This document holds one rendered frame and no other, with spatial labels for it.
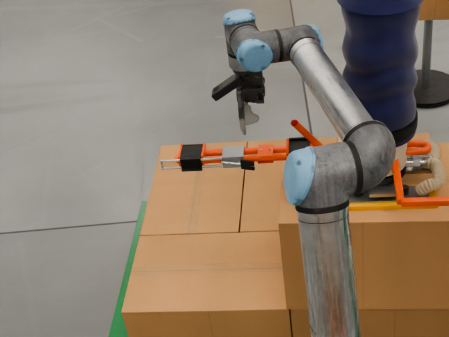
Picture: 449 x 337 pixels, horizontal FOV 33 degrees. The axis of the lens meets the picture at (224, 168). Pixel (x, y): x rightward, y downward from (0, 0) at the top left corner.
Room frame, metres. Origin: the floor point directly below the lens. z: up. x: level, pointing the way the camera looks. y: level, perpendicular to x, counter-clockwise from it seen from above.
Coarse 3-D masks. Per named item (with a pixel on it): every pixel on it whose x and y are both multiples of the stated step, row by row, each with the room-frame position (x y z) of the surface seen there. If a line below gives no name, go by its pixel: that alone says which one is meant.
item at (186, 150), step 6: (180, 144) 2.04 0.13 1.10; (186, 144) 2.03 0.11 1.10; (192, 144) 2.03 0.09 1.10; (198, 144) 2.02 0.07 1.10; (204, 144) 2.02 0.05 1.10; (180, 150) 2.00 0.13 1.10; (186, 150) 2.00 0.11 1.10; (192, 150) 1.99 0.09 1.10; (198, 150) 1.99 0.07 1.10; (204, 150) 2.00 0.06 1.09; (180, 156) 1.97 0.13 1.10; (186, 156) 1.97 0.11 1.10; (180, 168) 1.97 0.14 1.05
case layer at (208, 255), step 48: (240, 144) 2.75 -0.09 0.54; (192, 192) 2.47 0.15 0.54; (240, 192) 2.42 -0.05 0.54; (144, 240) 2.21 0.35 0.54; (192, 240) 2.17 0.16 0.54; (240, 240) 2.13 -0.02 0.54; (144, 288) 1.95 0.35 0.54; (192, 288) 1.92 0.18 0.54; (240, 288) 1.88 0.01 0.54; (144, 336) 1.84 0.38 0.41; (192, 336) 1.81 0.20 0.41; (240, 336) 1.79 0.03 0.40; (288, 336) 1.76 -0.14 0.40; (384, 336) 1.70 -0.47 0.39; (432, 336) 1.67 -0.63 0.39
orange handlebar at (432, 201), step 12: (264, 144) 1.98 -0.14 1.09; (408, 144) 1.88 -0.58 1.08; (420, 144) 1.88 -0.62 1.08; (204, 156) 1.97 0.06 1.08; (216, 156) 1.96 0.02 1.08; (252, 156) 1.93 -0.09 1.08; (264, 156) 1.92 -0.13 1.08; (276, 156) 1.92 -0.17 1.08; (396, 168) 1.77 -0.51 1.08; (396, 180) 1.71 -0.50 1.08; (396, 192) 1.66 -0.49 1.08; (408, 204) 1.61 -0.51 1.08; (420, 204) 1.60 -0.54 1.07; (432, 204) 1.60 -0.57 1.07; (444, 204) 1.59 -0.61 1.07
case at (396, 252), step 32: (448, 160) 1.94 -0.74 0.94; (448, 192) 1.78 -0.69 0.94; (288, 224) 1.75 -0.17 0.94; (352, 224) 1.71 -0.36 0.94; (384, 224) 1.69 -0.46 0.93; (416, 224) 1.67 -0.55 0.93; (448, 224) 1.65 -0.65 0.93; (288, 256) 1.75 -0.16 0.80; (384, 256) 1.69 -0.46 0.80; (416, 256) 1.67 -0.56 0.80; (448, 256) 1.65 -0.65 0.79; (288, 288) 1.75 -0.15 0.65; (384, 288) 1.69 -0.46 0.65; (416, 288) 1.67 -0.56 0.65; (448, 288) 1.65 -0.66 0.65
